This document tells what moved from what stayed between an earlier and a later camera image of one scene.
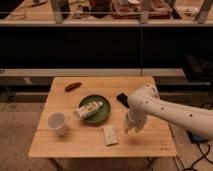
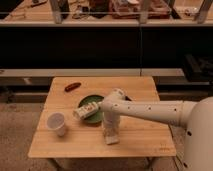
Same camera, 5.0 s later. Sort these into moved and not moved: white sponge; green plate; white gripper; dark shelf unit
Moved: white gripper
Not moved: white sponge; dark shelf unit; green plate
